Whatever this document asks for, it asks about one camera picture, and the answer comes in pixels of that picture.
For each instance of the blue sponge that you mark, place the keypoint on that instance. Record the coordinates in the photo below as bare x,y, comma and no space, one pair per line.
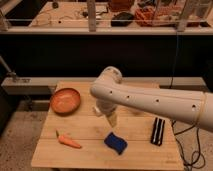
116,143

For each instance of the metal clamp bracket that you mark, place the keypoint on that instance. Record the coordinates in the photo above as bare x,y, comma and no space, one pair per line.
12,74

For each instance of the orange pepper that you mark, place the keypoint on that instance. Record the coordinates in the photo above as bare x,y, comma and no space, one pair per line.
63,139

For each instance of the orange crate in background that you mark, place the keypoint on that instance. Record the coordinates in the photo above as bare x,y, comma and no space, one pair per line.
150,17

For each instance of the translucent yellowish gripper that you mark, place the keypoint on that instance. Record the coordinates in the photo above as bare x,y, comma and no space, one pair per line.
112,119

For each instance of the black object on bench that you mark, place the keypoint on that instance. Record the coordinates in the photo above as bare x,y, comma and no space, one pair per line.
122,19

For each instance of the white plastic bottle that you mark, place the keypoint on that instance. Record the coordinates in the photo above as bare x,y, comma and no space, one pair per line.
97,111

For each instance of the white vertical post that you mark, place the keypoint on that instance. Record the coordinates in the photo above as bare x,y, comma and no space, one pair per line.
91,15

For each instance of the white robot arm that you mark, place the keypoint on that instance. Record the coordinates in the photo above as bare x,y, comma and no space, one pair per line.
191,107

